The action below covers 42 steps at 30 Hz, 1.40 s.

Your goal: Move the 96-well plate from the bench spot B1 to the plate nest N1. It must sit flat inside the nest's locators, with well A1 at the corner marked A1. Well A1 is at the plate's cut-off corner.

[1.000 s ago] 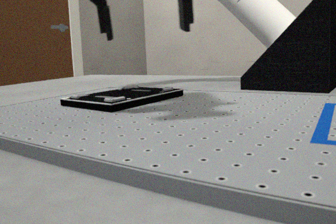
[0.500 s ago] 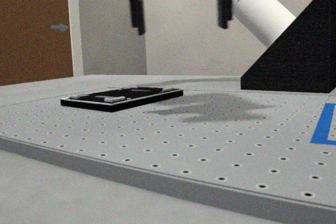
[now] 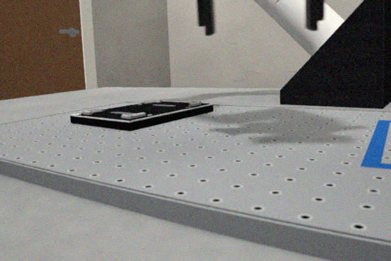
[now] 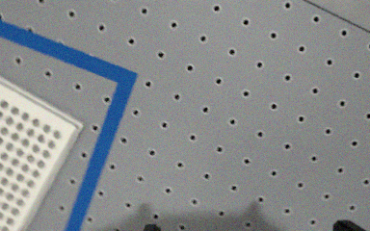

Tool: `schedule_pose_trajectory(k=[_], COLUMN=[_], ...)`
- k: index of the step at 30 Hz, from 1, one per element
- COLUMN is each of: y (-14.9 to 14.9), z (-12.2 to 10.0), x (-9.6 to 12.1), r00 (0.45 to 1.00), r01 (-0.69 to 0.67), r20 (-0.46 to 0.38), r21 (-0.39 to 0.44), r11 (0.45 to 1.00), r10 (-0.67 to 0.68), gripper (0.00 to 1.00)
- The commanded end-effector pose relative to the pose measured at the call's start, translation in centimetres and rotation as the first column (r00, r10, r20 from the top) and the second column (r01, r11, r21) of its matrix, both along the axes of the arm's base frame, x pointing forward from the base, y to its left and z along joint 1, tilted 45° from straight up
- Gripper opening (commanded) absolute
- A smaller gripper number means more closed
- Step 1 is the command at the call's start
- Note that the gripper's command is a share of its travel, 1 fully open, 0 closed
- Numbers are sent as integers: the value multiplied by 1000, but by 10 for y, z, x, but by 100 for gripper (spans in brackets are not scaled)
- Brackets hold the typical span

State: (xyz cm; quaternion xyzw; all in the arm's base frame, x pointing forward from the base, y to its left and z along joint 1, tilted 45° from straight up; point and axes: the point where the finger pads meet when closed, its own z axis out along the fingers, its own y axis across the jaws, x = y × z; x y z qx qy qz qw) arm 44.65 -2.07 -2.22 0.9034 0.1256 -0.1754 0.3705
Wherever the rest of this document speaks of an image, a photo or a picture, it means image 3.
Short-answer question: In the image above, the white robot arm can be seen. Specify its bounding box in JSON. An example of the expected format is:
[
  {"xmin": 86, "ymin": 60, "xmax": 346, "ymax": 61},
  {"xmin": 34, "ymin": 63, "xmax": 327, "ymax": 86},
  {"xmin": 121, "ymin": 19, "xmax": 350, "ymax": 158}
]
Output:
[{"xmin": 253, "ymin": 0, "xmax": 344, "ymax": 56}]

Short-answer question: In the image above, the blue tape rectangle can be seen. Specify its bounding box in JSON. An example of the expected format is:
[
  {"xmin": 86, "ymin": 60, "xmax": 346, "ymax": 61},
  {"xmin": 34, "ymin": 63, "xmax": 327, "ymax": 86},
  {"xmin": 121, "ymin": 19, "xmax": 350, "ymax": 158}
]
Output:
[{"xmin": 361, "ymin": 120, "xmax": 391, "ymax": 169}]

